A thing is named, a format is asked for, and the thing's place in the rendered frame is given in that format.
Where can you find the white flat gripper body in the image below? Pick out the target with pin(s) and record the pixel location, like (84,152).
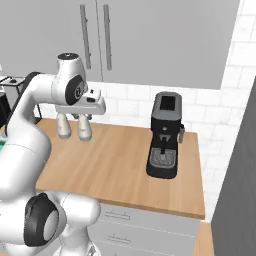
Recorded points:
(87,108)

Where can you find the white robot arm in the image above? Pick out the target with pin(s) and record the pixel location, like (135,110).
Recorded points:
(23,156)

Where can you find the grey shallow drawer front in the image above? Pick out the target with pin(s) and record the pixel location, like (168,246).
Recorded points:
(160,221)

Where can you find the grey deep drawer front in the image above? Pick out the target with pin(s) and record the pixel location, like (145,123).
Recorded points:
(150,245)

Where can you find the black espresso machine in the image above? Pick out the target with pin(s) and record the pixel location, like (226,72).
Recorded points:
(163,133)

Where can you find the black box-shaped object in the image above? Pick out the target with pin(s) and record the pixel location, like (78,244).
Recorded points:
(4,108)

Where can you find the grey narrow cupboard door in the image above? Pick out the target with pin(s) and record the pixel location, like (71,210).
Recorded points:
(40,30)

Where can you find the teal object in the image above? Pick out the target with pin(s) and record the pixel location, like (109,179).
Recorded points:
(2,144)

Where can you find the grey wide cupboard door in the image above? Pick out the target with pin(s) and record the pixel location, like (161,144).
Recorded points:
(166,40)

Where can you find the dark grey fridge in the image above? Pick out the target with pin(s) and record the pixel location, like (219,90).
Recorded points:
(236,186)

